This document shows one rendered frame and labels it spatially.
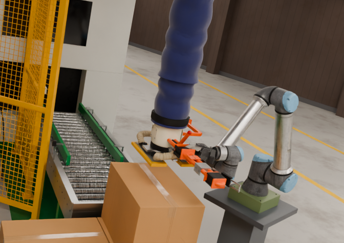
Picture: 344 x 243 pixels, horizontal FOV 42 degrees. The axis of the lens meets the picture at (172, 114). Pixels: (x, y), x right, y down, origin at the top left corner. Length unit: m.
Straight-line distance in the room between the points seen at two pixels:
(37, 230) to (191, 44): 1.44
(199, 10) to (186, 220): 1.16
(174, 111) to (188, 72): 0.24
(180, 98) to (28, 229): 1.21
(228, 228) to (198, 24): 1.58
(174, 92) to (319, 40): 10.05
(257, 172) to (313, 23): 9.55
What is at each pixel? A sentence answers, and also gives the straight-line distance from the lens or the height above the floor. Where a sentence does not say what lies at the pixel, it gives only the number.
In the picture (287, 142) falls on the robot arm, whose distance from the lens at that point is 2.92.
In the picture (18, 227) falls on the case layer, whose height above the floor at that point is 0.54.
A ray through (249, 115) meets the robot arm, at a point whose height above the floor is 1.44.
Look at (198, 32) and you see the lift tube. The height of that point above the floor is 1.88.
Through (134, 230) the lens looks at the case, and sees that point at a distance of 2.51.
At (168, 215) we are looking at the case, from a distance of 2.52.
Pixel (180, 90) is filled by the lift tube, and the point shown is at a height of 1.55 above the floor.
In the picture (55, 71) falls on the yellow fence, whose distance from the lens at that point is 3.51.
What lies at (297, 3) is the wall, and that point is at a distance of 12.75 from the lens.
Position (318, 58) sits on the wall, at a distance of 12.35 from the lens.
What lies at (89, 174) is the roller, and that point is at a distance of 3.68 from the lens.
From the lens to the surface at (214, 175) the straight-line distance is 2.16.
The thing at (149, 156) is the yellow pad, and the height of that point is 1.14.
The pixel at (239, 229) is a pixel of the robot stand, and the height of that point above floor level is 0.56.
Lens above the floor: 2.05
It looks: 15 degrees down
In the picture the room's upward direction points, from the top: 12 degrees clockwise
